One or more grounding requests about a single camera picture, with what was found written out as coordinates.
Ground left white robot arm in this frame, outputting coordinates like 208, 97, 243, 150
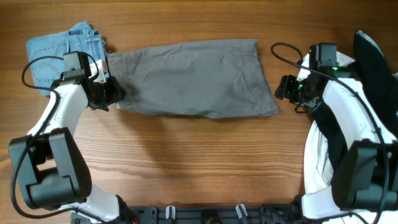
9, 51, 138, 223

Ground folded blue denim shorts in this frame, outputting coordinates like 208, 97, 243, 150
25, 21, 107, 88

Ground white shirt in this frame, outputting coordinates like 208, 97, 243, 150
297, 49, 398, 224

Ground black garment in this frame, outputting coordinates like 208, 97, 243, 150
313, 30, 397, 171

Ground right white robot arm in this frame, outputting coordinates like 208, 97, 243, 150
275, 67, 397, 223

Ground grey shorts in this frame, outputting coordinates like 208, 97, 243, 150
108, 39, 279, 119

